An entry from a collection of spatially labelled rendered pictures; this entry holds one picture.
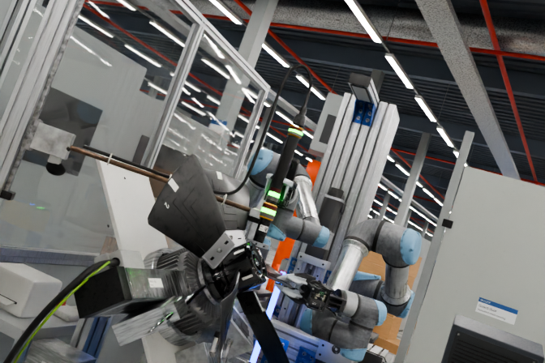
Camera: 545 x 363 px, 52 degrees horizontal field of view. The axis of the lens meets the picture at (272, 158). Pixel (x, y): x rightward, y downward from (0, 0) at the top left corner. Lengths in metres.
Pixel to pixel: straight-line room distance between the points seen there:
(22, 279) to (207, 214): 0.59
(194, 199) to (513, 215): 2.29
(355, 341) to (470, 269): 1.63
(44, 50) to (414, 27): 9.43
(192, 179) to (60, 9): 0.57
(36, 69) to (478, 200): 2.51
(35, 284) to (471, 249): 2.36
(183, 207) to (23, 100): 0.50
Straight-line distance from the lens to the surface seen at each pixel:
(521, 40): 10.21
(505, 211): 3.38
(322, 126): 5.73
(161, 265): 1.57
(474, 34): 10.37
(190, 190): 1.40
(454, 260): 3.35
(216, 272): 1.54
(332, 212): 2.50
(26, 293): 1.74
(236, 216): 1.66
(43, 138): 1.57
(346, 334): 1.82
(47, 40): 1.60
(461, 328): 1.85
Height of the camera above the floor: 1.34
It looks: 6 degrees up
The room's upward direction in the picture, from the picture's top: 19 degrees clockwise
